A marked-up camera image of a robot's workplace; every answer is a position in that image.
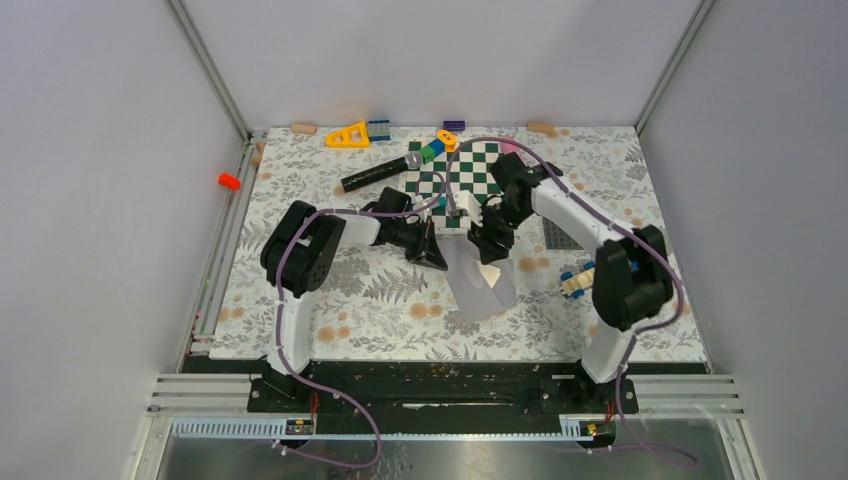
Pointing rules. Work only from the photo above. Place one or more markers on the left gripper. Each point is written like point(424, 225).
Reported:
point(433, 253)

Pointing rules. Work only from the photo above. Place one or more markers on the grey lego baseplate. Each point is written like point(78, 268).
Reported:
point(557, 239)

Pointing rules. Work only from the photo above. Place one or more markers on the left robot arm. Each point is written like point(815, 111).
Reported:
point(299, 255)

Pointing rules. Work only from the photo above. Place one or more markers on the beige toy car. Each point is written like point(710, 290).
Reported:
point(575, 285)

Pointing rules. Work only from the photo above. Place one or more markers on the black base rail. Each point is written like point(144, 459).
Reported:
point(428, 398)

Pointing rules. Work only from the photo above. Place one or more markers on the blue lego brick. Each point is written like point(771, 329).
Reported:
point(378, 130)

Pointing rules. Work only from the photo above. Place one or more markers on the yellow triangle toy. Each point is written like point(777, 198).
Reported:
point(353, 136)

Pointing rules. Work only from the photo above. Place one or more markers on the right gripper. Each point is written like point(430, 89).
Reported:
point(486, 239)

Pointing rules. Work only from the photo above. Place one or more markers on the floral table cloth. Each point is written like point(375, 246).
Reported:
point(375, 305)

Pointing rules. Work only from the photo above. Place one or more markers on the colourful block chain toy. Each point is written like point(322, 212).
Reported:
point(445, 141)

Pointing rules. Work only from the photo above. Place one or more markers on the orange cap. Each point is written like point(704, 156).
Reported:
point(229, 182)

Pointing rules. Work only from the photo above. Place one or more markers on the wooden cylinder block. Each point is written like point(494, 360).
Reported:
point(303, 129)
point(542, 128)

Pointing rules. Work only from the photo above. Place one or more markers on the wooden cylinder block left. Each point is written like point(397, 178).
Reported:
point(303, 129)

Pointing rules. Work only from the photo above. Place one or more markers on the wooden cylinder block right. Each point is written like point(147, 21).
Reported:
point(542, 128)

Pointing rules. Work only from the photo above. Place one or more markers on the black toy microphone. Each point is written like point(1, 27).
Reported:
point(412, 160)

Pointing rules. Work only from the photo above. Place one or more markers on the green white chessboard mat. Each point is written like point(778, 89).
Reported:
point(470, 173)

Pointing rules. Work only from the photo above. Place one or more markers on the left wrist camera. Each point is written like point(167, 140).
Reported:
point(426, 227)

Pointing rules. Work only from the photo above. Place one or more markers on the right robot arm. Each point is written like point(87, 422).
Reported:
point(632, 279)

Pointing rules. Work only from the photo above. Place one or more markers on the purple lego brick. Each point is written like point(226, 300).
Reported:
point(454, 125)

